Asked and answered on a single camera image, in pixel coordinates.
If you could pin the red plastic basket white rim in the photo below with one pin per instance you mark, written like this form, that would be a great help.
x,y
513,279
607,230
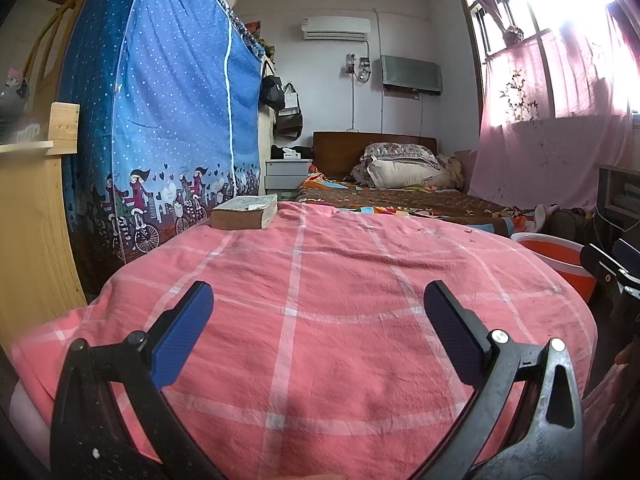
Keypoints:
x,y
555,265

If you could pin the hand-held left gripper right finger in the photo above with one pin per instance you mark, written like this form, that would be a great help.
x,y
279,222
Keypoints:
x,y
452,335

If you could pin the white nightstand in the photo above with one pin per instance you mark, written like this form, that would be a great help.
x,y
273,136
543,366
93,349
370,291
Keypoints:
x,y
285,177

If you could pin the wall socket with chargers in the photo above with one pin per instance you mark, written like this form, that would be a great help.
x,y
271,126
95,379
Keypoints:
x,y
359,67

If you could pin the beige crumpled blanket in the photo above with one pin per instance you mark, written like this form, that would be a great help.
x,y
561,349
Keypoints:
x,y
452,172

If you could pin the black cloth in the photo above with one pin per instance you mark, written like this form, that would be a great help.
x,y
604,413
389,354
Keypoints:
x,y
275,151

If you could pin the blue fabric wardrobe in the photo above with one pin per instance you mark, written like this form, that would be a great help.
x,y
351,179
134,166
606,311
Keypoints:
x,y
160,100

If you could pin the brown hanging bag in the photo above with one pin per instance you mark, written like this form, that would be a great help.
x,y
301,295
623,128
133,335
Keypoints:
x,y
289,117

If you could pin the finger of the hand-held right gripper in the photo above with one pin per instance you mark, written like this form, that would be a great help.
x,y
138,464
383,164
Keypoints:
x,y
600,262
629,254

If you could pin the thick brown book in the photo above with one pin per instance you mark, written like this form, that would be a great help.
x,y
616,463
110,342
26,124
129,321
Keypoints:
x,y
240,215

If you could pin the white air conditioner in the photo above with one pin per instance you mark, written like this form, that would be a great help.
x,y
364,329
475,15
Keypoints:
x,y
336,27

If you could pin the pink grey plush toy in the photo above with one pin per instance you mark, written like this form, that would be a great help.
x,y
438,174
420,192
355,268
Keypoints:
x,y
12,95

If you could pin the brown floral bedspread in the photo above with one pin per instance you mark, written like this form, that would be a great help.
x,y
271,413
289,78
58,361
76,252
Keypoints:
x,y
400,201

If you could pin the white tissue box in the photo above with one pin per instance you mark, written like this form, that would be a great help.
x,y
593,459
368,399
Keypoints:
x,y
291,153

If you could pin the black hanging bag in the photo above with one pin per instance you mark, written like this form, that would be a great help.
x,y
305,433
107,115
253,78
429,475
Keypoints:
x,y
272,92

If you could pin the curved wooden frame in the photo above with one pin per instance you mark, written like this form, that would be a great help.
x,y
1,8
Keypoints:
x,y
50,35

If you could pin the dark cloth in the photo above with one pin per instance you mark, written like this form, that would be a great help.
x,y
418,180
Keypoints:
x,y
570,222

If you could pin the pile of colourful toys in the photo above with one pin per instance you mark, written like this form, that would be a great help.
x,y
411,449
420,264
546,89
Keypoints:
x,y
257,40

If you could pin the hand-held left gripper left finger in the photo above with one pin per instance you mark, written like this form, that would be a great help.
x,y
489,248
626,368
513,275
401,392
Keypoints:
x,y
185,335

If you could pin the colourful striped quilt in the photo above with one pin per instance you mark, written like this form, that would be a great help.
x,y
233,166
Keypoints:
x,y
500,225

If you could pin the light wooden shelf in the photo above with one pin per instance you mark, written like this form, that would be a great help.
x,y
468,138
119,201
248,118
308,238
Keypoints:
x,y
30,240

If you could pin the wooden bed headboard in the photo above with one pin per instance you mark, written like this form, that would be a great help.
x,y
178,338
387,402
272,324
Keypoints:
x,y
335,152

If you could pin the window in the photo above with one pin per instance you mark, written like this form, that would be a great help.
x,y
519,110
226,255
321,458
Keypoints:
x,y
520,5

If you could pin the floral pillow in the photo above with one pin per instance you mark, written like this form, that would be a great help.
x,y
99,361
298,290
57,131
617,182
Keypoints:
x,y
400,152

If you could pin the dark desk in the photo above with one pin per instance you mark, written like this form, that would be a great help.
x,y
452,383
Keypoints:
x,y
607,195

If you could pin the small white rack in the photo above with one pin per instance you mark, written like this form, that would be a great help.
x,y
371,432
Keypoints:
x,y
27,133

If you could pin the pink checked blanket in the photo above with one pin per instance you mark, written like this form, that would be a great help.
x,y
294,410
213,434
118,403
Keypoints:
x,y
325,340

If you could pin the white pink clothing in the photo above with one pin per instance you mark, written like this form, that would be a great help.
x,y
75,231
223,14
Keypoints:
x,y
542,215

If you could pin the pink curtain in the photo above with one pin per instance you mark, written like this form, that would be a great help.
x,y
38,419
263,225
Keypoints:
x,y
550,160

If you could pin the person's right hand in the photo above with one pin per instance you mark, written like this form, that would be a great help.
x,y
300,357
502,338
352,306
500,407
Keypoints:
x,y
622,356

